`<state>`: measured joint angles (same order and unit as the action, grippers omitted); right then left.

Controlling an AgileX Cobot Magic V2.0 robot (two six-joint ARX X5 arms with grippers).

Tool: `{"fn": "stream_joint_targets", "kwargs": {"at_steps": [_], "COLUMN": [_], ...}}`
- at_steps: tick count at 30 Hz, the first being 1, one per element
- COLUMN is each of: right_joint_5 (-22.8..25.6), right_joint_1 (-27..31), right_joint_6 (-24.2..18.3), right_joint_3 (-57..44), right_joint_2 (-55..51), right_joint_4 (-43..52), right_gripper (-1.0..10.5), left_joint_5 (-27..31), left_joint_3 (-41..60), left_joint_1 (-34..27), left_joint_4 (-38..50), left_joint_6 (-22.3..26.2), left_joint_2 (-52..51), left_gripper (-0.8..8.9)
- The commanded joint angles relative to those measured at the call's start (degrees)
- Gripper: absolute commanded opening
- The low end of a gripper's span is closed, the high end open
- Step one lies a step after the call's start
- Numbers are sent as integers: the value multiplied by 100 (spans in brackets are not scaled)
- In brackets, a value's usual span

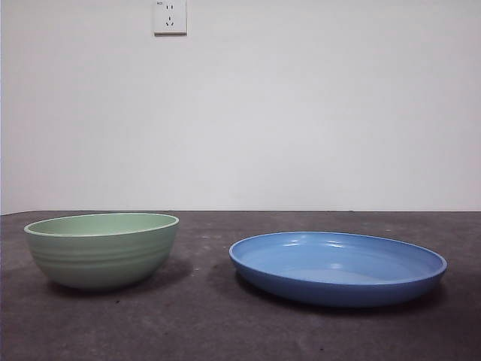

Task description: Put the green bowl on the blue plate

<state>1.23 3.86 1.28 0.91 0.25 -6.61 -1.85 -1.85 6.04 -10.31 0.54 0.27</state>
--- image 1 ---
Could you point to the blue round plate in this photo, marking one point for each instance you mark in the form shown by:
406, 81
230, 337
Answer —
338, 289

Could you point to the green ribbed bowl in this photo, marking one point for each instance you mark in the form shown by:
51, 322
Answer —
101, 263

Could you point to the white wall socket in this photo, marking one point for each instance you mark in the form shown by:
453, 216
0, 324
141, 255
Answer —
170, 17

